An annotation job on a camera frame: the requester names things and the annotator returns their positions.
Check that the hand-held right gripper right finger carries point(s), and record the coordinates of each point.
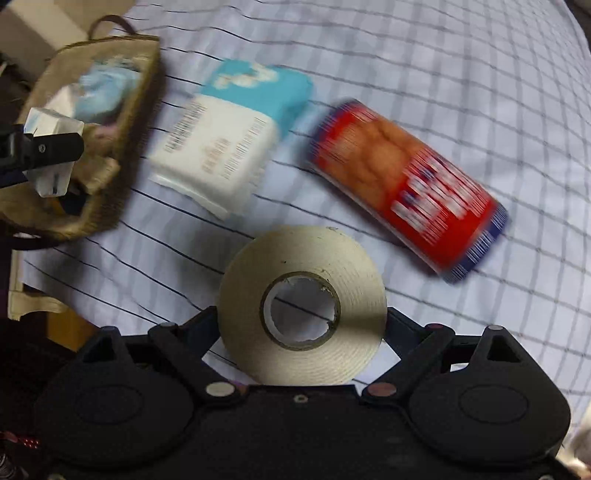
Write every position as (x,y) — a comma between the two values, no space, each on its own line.
(401,325)

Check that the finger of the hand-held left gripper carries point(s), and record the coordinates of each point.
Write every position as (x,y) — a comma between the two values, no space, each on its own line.
(55,148)

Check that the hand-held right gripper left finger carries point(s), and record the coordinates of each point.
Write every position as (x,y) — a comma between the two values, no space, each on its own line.
(203,328)

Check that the white tissue pack blue print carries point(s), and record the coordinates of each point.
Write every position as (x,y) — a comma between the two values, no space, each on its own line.
(51,122)

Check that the white tape roll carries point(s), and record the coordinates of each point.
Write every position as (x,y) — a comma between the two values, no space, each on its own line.
(249,277)

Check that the blue face mask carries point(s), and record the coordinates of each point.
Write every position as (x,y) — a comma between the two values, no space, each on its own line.
(108,90)

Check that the woven basket with beige liner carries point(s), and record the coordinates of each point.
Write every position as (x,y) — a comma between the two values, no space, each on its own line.
(134,115)

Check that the blue white face towel pack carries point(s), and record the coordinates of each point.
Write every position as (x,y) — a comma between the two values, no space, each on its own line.
(221,143)

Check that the red biscuit can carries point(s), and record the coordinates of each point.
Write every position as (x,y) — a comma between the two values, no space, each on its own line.
(406,184)

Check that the blue checked blanket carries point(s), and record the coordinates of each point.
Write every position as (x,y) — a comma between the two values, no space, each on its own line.
(461,92)

